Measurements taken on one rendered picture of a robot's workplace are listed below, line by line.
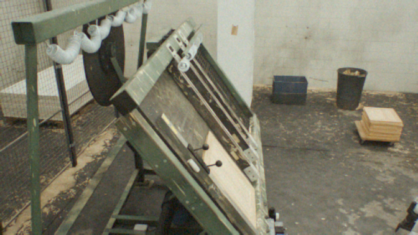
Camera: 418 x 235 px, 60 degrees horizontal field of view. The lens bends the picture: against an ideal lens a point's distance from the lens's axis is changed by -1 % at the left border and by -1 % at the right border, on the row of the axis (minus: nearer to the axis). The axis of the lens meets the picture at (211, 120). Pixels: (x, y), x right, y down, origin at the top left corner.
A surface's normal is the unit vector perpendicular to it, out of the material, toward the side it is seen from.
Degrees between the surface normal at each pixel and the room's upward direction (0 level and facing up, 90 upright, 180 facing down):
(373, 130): 90
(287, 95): 90
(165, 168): 90
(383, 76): 90
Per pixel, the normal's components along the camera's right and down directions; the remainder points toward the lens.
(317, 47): -0.18, 0.40
